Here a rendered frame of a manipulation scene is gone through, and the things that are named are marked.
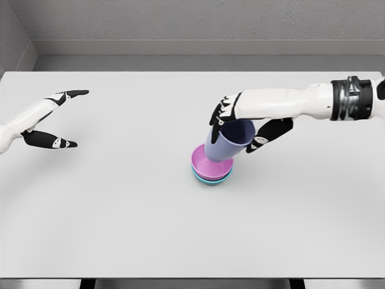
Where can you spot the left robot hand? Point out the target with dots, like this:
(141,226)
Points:
(33,116)

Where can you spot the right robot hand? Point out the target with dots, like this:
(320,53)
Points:
(255,105)

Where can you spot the lavender blue cup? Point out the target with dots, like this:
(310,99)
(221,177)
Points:
(225,144)

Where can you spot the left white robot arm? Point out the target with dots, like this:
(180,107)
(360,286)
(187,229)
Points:
(3,137)

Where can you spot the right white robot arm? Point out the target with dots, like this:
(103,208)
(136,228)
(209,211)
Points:
(337,99)

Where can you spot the pink bowl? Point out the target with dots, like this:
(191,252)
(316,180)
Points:
(210,168)

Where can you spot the teal bowl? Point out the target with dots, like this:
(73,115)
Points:
(210,181)

